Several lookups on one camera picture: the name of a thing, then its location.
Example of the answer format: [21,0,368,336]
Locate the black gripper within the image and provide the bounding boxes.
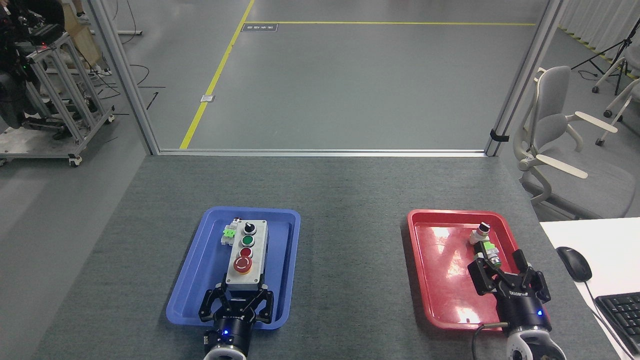
[467,248,552,335]
[198,282,275,357]

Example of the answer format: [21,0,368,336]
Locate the grey four-button control box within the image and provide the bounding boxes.
[225,219,270,301]

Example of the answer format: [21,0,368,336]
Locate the blue plastic tray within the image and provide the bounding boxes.
[166,206,301,331]

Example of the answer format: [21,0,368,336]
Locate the black computer mouse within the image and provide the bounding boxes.
[556,246,593,283]

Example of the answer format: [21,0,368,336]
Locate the red plastic tray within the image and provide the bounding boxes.
[406,209,551,332]

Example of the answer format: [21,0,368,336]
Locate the white desk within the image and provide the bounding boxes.
[539,217,640,360]

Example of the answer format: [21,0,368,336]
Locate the black keyboard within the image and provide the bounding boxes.
[594,292,640,356]

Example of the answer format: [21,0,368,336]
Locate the grey office chair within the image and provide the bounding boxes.
[513,66,640,221]

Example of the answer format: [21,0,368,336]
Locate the white-framed office chair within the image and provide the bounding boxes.
[591,55,640,147]

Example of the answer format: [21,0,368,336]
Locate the black tripod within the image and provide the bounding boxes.
[571,19,640,96]

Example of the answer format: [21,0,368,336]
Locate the white curtain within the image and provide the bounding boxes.
[557,0,640,66]

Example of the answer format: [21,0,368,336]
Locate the wooden crate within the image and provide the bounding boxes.
[62,12,103,71]

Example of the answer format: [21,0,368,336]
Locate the black machine on cart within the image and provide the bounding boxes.
[0,0,66,132]

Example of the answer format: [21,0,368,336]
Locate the green-headed push button switch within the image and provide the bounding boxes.
[475,241,502,271]

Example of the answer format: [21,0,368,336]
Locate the black knob selector switch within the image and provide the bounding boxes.
[469,222,492,246]

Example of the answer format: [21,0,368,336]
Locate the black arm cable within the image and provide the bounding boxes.
[472,322,511,360]

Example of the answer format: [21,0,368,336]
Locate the red-headed push button switch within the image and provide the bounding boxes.
[221,217,243,247]

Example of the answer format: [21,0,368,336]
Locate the black mouse cable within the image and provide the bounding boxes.
[582,280,636,360]

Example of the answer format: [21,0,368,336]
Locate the silver aluminium table rail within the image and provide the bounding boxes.
[157,148,488,158]

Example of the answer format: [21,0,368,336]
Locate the silver aluminium frame post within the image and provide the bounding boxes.
[86,0,161,156]
[484,0,568,157]

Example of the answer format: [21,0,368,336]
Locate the black floor cable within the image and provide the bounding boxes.
[92,62,168,111]

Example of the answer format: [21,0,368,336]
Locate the aluminium frame cart on wheels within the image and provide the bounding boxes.
[0,32,116,168]

